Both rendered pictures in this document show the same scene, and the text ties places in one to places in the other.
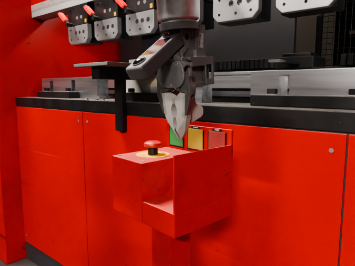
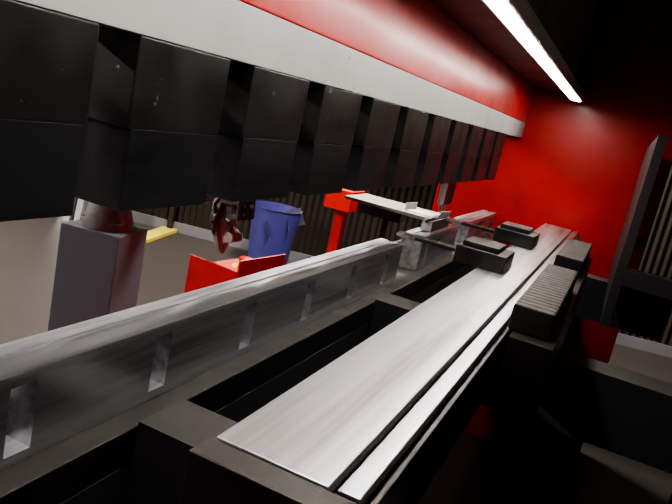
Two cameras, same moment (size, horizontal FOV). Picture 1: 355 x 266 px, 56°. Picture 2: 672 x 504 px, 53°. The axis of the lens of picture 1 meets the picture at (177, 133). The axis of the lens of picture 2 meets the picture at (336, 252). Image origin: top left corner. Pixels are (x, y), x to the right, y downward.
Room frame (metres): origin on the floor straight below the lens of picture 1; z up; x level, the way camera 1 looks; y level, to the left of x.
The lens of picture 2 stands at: (0.34, -1.68, 1.26)
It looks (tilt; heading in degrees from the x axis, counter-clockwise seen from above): 12 degrees down; 70
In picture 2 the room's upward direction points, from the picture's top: 12 degrees clockwise
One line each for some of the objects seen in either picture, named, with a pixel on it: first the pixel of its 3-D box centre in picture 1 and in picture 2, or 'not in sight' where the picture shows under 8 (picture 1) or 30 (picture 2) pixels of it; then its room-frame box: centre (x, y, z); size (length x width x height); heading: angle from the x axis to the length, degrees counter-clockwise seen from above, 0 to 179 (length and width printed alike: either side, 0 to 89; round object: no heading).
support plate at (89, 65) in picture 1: (122, 66); (394, 206); (1.16, 0.19, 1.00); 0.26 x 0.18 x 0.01; 139
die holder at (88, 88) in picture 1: (73, 87); (473, 227); (1.63, 0.51, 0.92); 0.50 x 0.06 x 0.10; 49
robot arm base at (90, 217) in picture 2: not in sight; (108, 209); (0.34, 0.34, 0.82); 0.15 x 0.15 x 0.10
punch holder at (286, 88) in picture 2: not in sight; (245, 131); (0.50, -0.79, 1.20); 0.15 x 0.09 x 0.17; 49
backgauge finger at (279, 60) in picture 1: (291, 60); (452, 244); (1.08, -0.36, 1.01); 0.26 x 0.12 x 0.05; 139
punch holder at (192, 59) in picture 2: not in sight; (145, 121); (0.37, -0.94, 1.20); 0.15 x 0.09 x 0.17; 49
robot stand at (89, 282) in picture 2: not in sight; (89, 347); (0.34, 0.34, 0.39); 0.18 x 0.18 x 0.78; 63
